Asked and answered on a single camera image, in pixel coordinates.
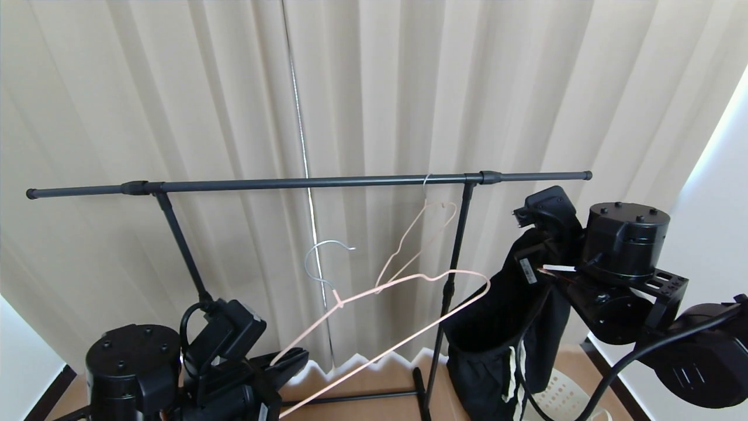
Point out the black shorts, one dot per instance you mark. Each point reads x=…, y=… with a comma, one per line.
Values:
x=491, y=351

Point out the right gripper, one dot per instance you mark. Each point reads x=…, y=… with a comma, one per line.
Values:
x=619, y=318

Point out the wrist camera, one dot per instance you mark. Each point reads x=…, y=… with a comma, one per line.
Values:
x=231, y=333
x=549, y=210

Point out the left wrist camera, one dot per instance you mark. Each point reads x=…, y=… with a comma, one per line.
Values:
x=231, y=333

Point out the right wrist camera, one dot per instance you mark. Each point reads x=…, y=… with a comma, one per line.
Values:
x=549, y=210

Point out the pink clothes hanger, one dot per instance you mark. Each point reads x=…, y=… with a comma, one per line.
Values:
x=339, y=299
x=455, y=206

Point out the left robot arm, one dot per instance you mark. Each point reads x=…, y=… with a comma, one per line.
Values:
x=131, y=368

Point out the white laundry basket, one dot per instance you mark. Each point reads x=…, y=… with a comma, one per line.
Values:
x=561, y=392

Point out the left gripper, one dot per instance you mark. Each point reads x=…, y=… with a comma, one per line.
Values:
x=234, y=400

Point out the black clothes rack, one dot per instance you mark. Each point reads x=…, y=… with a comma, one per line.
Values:
x=350, y=182

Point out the beige curtain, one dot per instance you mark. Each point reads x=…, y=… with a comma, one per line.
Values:
x=175, y=88

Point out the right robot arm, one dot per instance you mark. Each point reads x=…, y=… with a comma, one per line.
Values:
x=625, y=240

